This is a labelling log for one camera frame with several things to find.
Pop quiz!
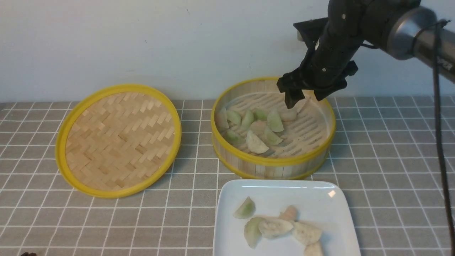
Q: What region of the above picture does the green dumpling in steamer centre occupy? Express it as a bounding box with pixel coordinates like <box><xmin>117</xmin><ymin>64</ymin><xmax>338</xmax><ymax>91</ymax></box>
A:
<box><xmin>267</xmin><ymin>109</ymin><xmax>284</xmax><ymax>133</ymax></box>

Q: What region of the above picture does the green dumpling steamer lower right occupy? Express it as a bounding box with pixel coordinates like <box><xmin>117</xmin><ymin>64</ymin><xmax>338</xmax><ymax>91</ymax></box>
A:
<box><xmin>264</xmin><ymin>126</ymin><xmax>283</xmax><ymax>145</ymax></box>

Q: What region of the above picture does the green dumpling on plate lower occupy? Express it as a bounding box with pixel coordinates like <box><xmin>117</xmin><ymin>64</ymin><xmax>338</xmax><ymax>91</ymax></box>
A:
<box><xmin>243</xmin><ymin>217</ymin><xmax>265</xmax><ymax>249</ymax></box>

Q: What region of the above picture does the white dumpling in steamer front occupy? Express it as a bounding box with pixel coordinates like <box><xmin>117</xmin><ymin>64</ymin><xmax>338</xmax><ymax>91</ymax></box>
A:
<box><xmin>246</xmin><ymin>130</ymin><xmax>269</xmax><ymax>154</ymax></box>

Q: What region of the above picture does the grey checked tablecloth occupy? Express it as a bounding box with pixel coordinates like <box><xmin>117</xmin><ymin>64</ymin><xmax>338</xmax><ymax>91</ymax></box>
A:
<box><xmin>0</xmin><ymin>96</ymin><xmax>450</xmax><ymax>256</ymax></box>

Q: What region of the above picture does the yellow-rimmed bamboo steamer lid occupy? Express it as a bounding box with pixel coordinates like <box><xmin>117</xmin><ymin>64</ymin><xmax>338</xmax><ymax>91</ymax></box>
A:
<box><xmin>55</xmin><ymin>84</ymin><xmax>182</xmax><ymax>199</ymax></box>

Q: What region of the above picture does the pale dumpling steamer far left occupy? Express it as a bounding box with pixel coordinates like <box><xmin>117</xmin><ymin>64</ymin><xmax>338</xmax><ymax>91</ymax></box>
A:
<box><xmin>215</xmin><ymin>108</ymin><xmax>230</xmax><ymax>130</ymax></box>

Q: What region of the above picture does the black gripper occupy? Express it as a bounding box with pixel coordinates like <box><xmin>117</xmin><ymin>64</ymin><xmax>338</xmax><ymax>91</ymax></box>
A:
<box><xmin>277</xmin><ymin>0</ymin><xmax>365</xmax><ymax>109</ymax></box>

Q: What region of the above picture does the white dumpling on plate right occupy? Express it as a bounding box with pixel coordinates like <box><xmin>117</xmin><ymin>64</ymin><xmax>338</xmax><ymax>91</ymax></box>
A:
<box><xmin>291</xmin><ymin>222</ymin><xmax>323</xmax><ymax>246</ymax></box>

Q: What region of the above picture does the green dumpling steamer back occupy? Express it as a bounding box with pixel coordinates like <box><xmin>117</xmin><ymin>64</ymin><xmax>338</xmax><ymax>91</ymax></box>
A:
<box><xmin>253</xmin><ymin>108</ymin><xmax>268</xmax><ymax>122</ymax></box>

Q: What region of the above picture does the green dumpling on plate left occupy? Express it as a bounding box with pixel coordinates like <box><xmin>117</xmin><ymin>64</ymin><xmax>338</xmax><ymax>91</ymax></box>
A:
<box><xmin>233</xmin><ymin>197</ymin><xmax>256</xmax><ymax>220</ymax></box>

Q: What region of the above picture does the white dumpling on plate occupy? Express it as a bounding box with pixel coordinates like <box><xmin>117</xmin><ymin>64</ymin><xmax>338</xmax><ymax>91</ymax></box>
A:
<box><xmin>258</xmin><ymin>218</ymin><xmax>294</xmax><ymax>239</ymax></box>
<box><xmin>291</xmin><ymin>222</ymin><xmax>323</xmax><ymax>246</ymax></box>

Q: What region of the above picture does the pink dumpling in steamer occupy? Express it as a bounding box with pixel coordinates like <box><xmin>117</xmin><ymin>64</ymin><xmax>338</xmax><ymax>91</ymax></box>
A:
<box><xmin>249</xmin><ymin>120</ymin><xmax>268</xmax><ymax>136</ymax></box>

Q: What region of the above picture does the green dumpling on plate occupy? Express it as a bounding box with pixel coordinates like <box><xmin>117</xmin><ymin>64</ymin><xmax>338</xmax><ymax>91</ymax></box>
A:
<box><xmin>233</xmin><ymin>197</ymin><xmax>256</xmax><ymax>220</ymax></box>
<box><xmin>243</xmin><ymin>217</ymin><xmax>265</xmax><ymax>249</ymax></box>

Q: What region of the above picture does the pale dumpling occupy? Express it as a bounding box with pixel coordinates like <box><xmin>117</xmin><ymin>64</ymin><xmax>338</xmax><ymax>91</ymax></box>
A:
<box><xmin>279</xmin><ymin>98</ymin><xmax>309</xmax><ymax>122</ymax></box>

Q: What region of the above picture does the yellow-rimmed bamboo steamer basket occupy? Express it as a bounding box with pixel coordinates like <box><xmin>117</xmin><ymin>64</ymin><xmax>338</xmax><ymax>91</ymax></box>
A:
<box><xmin>211</xmin><ymin>78</ymin><xmax>336</xmax><ymax>180</ymax></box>

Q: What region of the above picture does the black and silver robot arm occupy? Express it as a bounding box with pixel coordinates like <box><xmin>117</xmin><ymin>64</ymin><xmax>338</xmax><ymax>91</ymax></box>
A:
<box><xmin>277</xmin><ymin>0</ymin><xmax>455</xmax><ymax>109</ymax></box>

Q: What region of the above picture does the green dumpling steamer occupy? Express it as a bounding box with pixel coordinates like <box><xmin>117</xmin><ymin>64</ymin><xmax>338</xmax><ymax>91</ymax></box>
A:
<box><xmin>240</xmin><ymin>109</ymin><xmax>255</xmax><ymax>130</ymax></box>
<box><xmin>223</xmin><ymin>129</ymin><xmax>245</xmax><ymax>145</ymax></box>
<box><xmin>264</xmin><ymin>126</ymin><xmax>283</xmax><ymax>145</ymax></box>
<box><xmin>226</xmin><ymin>110</ymin><xmax>242</xmax><ymax>126</ymax></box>
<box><xmin>253</xmin><ymin>108</ymin><xmax>268</xmax><ymax>122</ymax></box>

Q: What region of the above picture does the pink dumpling on plate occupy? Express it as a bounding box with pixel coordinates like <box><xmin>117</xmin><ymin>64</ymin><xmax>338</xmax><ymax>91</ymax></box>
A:
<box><xmin>278</xmin><ymin>205</ymin><xmax>298</xmax><ymax>222</ymax></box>

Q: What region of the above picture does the white dumpling on plate centre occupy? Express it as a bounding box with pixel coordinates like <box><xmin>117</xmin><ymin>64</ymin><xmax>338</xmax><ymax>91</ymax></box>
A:
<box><xmin>258</xmin><ymin>218</ymin><xmax>294</xmax><ymax>239</ymax></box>

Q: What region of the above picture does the white dumpling at plate bottom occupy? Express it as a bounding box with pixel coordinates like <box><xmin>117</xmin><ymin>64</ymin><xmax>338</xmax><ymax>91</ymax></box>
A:
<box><xmin>304</xmin><ymin>241</ymin><xmax>324</xmax><ymax>256</ymax></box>

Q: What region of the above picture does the black cable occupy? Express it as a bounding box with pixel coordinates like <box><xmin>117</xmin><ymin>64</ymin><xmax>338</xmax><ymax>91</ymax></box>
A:
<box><xmin>412</xmin><ymin>20</ymin><xmax>455</xmax><ymax>255</ymax></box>

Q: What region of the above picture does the green dumpling steamer middle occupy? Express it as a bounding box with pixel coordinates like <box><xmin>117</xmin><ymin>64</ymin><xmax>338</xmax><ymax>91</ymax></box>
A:
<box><xmin>240</xmin><ymin>109</ymin><xmax>255</xmax><ymax>130</ymax></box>

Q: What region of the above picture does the green dumpling steamer front left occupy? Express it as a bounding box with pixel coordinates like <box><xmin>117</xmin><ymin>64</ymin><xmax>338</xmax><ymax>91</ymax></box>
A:
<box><xmin>223</xmin><ymin>129</ymin><xmax>245</xmax><ymax>145</ymax></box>

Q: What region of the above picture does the white square plate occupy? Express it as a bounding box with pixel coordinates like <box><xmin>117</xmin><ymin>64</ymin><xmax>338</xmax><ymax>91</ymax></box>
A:
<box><xmin>213</xmin><ymin>180</ymin><xmax>361</xmax><ymax>256</ymax></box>

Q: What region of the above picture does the green dumpling steamer upper left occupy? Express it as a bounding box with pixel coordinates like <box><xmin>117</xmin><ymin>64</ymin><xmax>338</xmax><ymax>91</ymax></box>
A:
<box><xmin>226</xmin><ymin>110</ymin><xmax>242</xmax><ymax>126</ymax></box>

